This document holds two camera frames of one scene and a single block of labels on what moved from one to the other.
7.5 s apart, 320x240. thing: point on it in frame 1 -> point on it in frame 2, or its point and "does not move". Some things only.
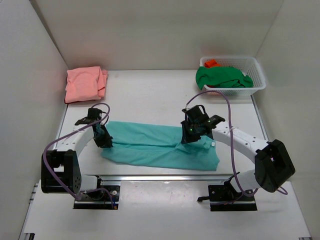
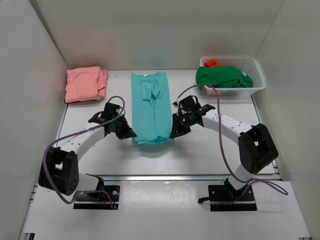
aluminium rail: x=162 y=177 does not move
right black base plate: x=226 y=198 does not move
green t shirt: x=222 y=77 does not move
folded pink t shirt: x=85 y=84 does not move
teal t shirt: x=159 y=146 -> x=152 y=117
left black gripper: x=103 y=143 -> x=127 y=132
